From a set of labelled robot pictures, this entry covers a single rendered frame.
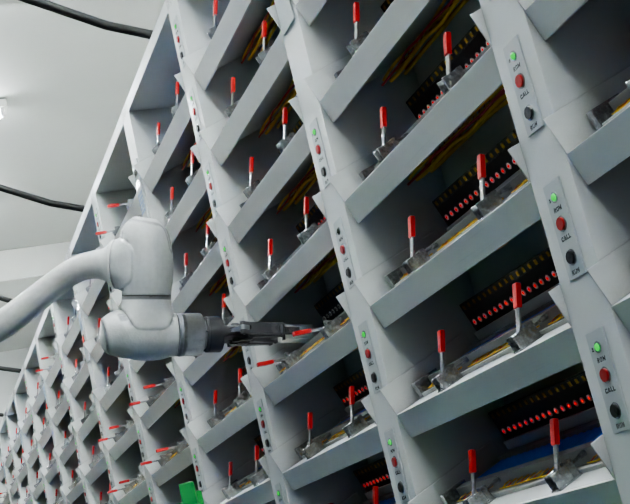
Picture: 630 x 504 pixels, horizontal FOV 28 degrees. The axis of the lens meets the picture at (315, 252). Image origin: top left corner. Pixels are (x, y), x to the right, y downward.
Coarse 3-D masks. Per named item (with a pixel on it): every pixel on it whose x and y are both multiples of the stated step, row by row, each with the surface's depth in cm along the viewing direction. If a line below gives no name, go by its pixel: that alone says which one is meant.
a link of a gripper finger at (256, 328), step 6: (240, 324) 257; (246, 324) 258; (252, 324) 258; (258, 324) 259; (264, 324) 259; (270, 324) 260; (276, 324) 260; (282, 324) 261; (240, 330) 257; (246, 330) 257; (252, 330) 258; (258, 330) 259; (264, 330) 259; (270, 330) 260; (276, 330) 260; (282, 330) 261
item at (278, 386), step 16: (336, 336) 230; (352, 336) 224; (320, 352) 240; (336, 352) 234; (256, 368) 277; (272, 368) 278; (304, 368) 251; (320, 368) 244; (272, 384) 270; (288, 384) 262; (304, 384) 255; (272, 400) 275
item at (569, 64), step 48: (480, 0) 163; (624, 0) 159; (528, 48) 154; (576, 48) 155; (624, 48) 157; (576, 96) 152; (528, 144) 157; (576, 192) 148; (624, 192) 150; (624, 240) 148; (576, 288) 151; (576, 336) 153; (624, 336) 144; (624, 384) 144; (624, 432) 146; (624, 480) 147
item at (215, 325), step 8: (208, 320) 259; (216, 320) 259; (208, 328) 258; (216, 328) 258; (224, 328) 259; (208, 336) 257; (216, 336) 258; (224, 336) 258; (232, 336) 260; (240, 336) 260; (208, 344) 258; (216, 344) 258; (208, 352) 260
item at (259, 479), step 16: (256, 448) 298; (256, 464) 296; (224, 480) 339; (240, 480) 327; (256, 480) 295; (208, 496) 336; (224, 496) 337; (240, 496) 307; (256, 496) 296; (272, 496) 286
